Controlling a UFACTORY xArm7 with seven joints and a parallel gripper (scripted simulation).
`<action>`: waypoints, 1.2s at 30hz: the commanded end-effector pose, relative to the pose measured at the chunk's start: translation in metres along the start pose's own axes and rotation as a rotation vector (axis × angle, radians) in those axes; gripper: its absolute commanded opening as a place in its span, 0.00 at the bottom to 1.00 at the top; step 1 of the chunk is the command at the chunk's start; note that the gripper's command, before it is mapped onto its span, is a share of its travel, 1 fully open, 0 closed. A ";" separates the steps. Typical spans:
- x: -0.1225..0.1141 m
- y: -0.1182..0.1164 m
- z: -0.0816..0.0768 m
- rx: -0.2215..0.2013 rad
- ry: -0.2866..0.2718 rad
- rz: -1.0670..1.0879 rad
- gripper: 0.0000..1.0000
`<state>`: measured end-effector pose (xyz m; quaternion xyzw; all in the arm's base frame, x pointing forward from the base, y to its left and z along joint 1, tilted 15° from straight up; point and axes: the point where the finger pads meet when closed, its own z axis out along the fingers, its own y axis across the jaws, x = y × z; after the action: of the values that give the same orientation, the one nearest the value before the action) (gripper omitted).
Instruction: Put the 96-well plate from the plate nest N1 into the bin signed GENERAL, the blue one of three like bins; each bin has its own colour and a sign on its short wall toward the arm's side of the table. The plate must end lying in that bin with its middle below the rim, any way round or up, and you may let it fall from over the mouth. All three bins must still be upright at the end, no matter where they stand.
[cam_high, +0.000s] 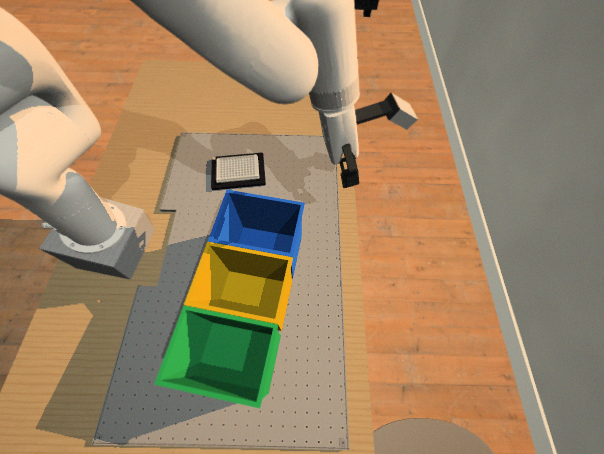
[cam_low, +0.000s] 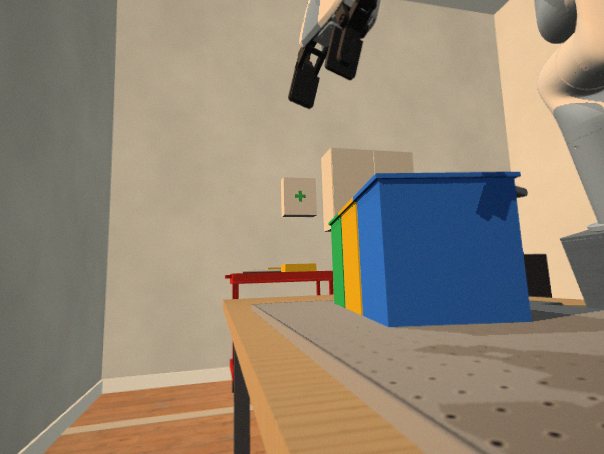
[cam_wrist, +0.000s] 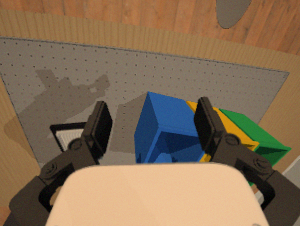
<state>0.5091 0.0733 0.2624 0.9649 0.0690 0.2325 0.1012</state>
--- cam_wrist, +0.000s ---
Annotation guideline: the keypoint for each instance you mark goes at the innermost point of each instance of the yellow open-top bin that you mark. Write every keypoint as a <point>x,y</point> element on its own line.
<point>230,128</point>

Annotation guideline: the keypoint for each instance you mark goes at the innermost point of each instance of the blue bin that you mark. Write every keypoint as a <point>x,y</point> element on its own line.
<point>161,118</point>

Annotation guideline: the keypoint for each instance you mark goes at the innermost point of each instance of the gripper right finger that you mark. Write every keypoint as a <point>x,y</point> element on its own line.
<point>281,205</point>

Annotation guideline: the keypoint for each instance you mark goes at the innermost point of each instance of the green open bin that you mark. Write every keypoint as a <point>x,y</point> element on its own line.
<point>274,153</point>

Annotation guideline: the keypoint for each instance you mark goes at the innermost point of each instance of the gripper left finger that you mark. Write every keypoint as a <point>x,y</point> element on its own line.
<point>31,205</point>

